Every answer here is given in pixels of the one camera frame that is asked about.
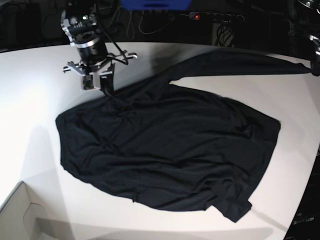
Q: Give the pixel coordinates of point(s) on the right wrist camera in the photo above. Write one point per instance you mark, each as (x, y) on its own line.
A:
(87, 83)

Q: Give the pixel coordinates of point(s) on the blue plastic bin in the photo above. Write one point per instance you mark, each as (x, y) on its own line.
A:
(177, 5)

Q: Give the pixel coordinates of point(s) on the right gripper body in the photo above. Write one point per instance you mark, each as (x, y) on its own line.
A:
(95, 60)

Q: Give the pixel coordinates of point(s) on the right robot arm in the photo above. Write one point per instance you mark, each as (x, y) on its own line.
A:
(80, 23)

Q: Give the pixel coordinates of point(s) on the black power strip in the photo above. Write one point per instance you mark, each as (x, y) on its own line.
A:
(216, 17)

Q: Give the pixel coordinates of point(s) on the white cardboard box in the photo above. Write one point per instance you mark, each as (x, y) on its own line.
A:
(21, 219)

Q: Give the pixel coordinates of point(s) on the black t-shirt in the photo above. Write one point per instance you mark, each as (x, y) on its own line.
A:
(173, 148)

